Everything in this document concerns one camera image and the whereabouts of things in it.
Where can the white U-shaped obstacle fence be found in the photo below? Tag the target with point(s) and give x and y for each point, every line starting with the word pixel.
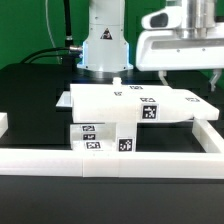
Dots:
pixel 206 165

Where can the white block left edge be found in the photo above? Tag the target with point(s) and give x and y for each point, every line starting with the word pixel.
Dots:
pixel 3 123

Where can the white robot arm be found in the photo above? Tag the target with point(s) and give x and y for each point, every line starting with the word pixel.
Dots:
pixel 105 51

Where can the black hose upright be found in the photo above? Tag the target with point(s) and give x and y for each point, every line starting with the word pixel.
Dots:
pixel 68 29

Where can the white chair back frame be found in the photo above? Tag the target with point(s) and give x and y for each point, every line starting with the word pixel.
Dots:
pixel 137 104

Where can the white sheet with markers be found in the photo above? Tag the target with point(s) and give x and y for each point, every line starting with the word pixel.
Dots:
pixel 64 100

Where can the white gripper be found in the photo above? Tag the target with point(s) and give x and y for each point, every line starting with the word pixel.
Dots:
pixel 182 36

